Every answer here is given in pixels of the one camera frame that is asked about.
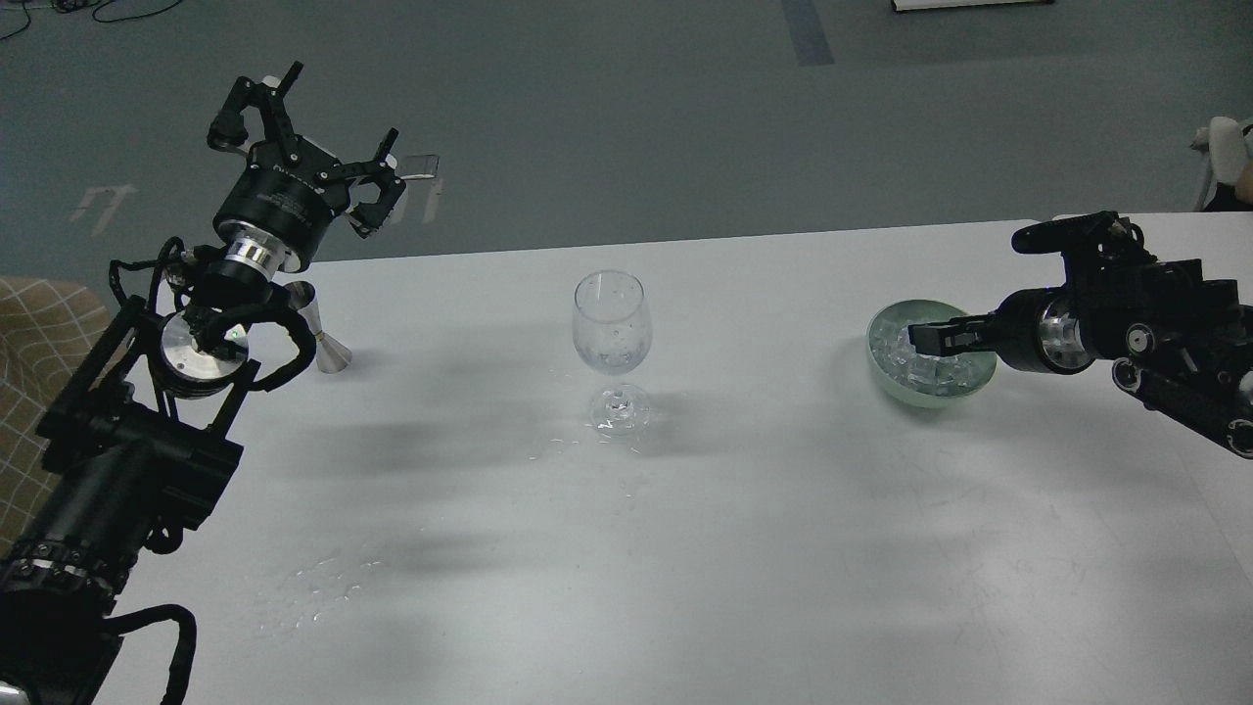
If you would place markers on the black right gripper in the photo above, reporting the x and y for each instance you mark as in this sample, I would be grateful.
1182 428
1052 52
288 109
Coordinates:
1033 330

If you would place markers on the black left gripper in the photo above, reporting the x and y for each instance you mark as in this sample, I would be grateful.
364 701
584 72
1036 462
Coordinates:
284 206

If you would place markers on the pile of clear ice cubes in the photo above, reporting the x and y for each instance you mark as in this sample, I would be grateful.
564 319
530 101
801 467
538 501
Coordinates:
932 375

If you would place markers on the steel cocktail jigger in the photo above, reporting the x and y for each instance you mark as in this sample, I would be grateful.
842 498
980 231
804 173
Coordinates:
331 356

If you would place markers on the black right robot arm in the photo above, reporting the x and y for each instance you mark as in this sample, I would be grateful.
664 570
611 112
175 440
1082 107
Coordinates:
1176 341

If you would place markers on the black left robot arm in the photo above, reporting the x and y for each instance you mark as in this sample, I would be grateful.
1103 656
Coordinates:
138 435

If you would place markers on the clear wine glass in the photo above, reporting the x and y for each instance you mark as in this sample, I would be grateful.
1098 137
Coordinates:
612 332

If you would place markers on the green bowl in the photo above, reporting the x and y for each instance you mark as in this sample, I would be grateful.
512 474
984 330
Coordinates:
921 311

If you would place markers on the beige checkered chair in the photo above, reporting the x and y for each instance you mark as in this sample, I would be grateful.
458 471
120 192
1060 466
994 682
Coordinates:
48 327

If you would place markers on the person in white shirt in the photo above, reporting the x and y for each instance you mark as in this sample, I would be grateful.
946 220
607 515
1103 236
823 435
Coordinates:
1226 184

